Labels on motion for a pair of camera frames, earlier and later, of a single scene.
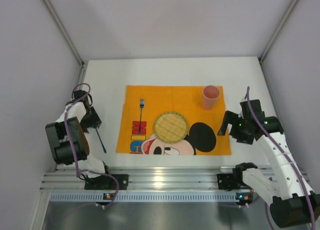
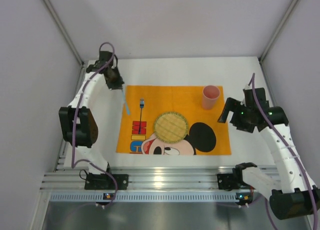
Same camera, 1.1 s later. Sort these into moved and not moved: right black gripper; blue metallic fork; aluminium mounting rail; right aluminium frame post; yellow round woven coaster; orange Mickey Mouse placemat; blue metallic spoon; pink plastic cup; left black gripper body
Moved: blue metallic spoon; right black gripper; left black gripper body
Not moved: orange Mickey Mouse placemat; right aluminium frame post; yellow round woven coaster; blue metallic fork; aluminium mounting rail; pink plastic cup
